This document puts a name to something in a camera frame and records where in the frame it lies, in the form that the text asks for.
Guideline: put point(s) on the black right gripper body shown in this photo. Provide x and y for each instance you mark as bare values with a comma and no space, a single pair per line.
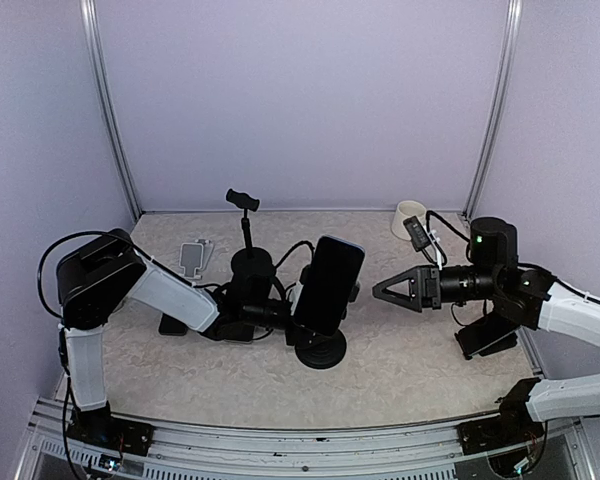
432,287

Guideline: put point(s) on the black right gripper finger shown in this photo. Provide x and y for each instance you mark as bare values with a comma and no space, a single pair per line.
405,276
407,301

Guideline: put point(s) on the blue phone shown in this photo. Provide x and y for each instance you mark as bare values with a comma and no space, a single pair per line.
325,294

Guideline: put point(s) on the black front stand with pole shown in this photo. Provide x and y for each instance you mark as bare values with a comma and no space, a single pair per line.
313,350

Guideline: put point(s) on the black round stand base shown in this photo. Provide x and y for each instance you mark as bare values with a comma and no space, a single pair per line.
247,240

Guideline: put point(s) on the black phone with silver back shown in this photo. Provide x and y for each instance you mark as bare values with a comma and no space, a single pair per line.
240,340

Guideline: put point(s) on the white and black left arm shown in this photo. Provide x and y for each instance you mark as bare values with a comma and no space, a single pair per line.
110,270

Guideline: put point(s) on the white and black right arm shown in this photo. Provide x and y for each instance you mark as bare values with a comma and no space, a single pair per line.
522,295

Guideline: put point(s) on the black folding phone stand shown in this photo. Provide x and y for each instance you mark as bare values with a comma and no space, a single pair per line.
497,345

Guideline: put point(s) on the white folding phone stand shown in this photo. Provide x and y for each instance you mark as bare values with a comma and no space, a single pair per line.
195,257

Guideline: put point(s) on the white ceramic mug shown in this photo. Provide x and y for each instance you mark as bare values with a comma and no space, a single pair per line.
405,210

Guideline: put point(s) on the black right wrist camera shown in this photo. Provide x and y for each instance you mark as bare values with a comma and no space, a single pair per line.
418,235

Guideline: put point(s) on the aluminium front rail base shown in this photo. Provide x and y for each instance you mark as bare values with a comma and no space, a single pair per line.
183,443

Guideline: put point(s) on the right aluminium frame post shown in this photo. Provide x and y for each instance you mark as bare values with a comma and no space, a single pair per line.
498,102

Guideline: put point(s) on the aluminium frame post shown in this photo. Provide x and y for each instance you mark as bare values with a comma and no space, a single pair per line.
96,53
498,102

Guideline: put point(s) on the left aluminium frame post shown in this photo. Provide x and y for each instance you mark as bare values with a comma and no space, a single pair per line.
96,53

